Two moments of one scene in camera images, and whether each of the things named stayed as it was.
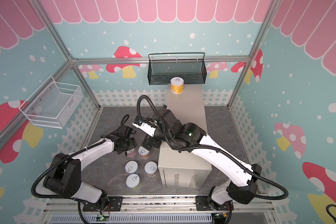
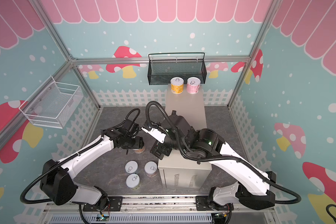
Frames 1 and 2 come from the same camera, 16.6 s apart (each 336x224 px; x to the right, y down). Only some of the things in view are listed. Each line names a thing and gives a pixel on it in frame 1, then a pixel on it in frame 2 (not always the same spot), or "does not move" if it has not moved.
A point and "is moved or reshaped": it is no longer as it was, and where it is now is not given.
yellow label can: x=177 y=85 does not move
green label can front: x=133 y=181 does not move
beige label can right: x=150 y=168 does not move
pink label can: x=131 y=153 → x=193 y=85
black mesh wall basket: x=191 y=66 does not move
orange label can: x=143 y=152 is moved or reshaped
